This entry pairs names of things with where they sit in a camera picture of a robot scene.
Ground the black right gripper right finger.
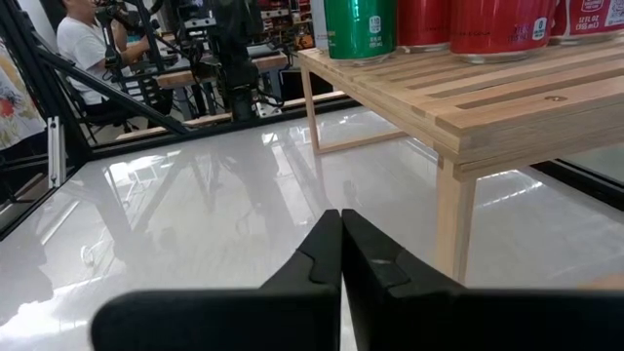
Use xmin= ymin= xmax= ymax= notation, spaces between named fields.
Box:
xmin=340 ymin=209 xmax=624 ymax=351

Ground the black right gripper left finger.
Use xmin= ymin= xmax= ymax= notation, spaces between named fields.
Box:
xmin=90 ymin=209 xmax=342 ymax=351

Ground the red Coca-Cola Zero can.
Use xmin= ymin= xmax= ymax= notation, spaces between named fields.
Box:
xmin=395 ymin=0 xmax=453 ymax=55

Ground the green Sprite can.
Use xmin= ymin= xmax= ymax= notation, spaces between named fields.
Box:
xmin=323 ymin=0 xmax=399 ymax=67

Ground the wooden slatted shelf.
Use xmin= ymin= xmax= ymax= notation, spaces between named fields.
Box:
xmin=296 ymin=36 xmax=624 ymax=287

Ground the background storage shelf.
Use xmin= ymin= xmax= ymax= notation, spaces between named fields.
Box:
xmin=257 ymin=0 xmax=318 ymax=50

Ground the black office chair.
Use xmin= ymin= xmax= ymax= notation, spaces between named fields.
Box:
xmin=72 ymin=87 xmax=175 ymax=136

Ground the wooden workbench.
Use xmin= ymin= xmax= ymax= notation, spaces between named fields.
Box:
xmin=155 ymin=52 xmax=290 ymax=90

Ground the person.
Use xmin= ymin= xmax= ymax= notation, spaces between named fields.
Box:
xmin=0 ymin=38 xmax=49 ymax=152
xmin=56 ymin=0 xmax=157 ymax=106

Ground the silver metal bracket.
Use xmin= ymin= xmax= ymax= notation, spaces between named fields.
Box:
xmin=251 ymin=99 xmax=277 ymax=119
xmin=47 ymin=115 xmax=68 ymax=189

